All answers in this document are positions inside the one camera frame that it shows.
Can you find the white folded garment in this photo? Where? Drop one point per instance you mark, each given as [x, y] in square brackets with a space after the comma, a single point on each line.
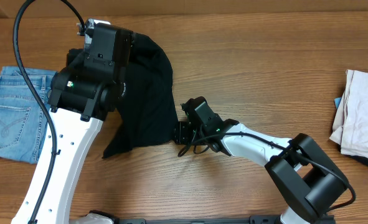
[350, 126]

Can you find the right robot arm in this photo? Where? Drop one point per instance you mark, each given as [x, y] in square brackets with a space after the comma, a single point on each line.
[308, 180]

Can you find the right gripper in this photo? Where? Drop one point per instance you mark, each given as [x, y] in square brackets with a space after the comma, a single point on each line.
[181, 132]

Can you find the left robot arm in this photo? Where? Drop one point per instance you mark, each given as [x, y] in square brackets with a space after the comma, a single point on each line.
[81, 96]

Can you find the blue patterned cloth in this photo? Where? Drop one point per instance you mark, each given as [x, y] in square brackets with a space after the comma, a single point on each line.
[337, 102]

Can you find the black shorts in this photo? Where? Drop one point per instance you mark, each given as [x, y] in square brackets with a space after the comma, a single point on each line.
[147, 110]

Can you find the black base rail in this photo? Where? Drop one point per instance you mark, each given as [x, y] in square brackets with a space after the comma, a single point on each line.
[98, 217]

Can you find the blue denim jeans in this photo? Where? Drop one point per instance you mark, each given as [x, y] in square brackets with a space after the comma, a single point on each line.
[22, 122]

